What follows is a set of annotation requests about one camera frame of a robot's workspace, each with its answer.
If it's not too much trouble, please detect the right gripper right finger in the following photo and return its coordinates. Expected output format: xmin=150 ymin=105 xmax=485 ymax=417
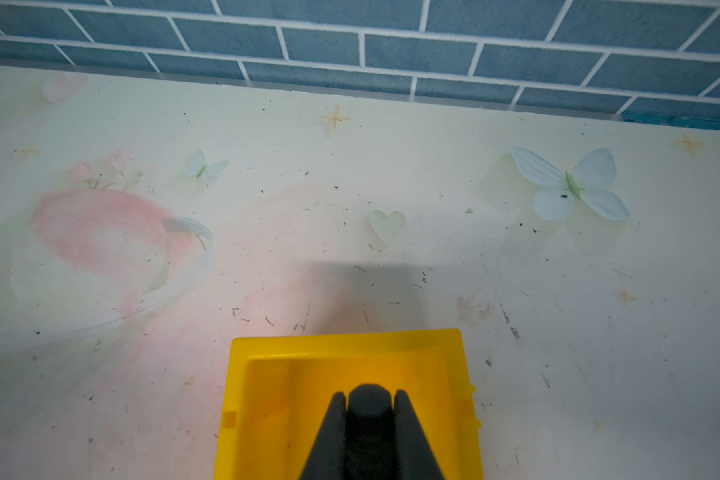
xmin=393 ymin=390 xmax=444 ymax=480

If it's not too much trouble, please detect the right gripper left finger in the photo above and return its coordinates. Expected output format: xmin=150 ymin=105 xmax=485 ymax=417
xmin=299 ymin=392 xmax=347 ymax=480

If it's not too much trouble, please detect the black handled screwdriver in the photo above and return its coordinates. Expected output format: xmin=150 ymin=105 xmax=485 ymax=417
xmin=344 ymin=384 xmax=397 ymax=479

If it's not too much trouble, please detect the yellow plastic bin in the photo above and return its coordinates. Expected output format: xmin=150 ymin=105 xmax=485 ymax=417
xmin=214 ymin=329 xmax=483 ymax=479

